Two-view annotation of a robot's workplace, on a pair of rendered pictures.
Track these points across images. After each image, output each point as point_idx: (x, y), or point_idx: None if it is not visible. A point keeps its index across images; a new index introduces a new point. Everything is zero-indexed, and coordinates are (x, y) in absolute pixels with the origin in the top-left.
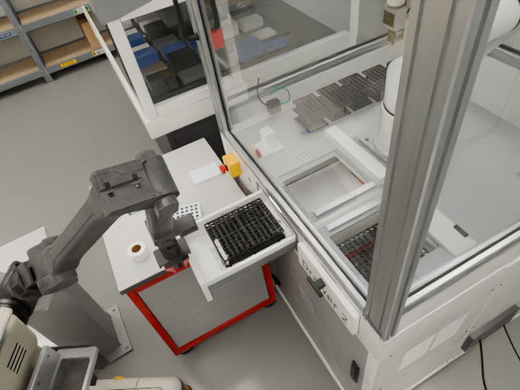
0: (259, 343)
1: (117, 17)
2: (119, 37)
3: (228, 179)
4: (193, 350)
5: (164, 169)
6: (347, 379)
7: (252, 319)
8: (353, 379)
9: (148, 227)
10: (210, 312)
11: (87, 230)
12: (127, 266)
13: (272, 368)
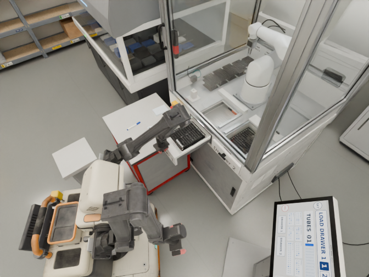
0: (183, 187)
1: (121, 34)
2: (121, 44)
3: None
4: (152, 193)
5: (185, 110)
6: (227, 197)
7: (179, 177)
8: (231, 195)
9: (162, 133)
10: (163, 173)
11: (157, 133)
12: None
13: (191, 197)
